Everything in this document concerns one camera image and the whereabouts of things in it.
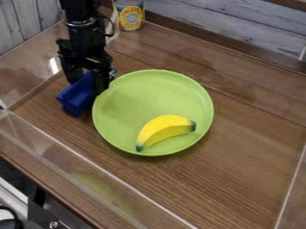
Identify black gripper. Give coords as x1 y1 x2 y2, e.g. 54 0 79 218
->
55 18 116 97

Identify blue plastic block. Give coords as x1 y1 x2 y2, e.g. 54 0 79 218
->
57 71 98 116

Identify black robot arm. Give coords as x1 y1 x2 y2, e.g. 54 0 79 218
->
57 0 116 96

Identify green plate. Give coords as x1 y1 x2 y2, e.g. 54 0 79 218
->
93 70 216 157

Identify yellow blue labelled can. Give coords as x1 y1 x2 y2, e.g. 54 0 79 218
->
114 0 145 31

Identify yellow toy banana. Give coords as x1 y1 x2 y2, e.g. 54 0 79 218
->
136 114 198 152

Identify clear acrylic tray walls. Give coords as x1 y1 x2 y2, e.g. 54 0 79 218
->
0 19 306 229

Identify black cable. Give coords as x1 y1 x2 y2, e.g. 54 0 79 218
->
0 205 26 229

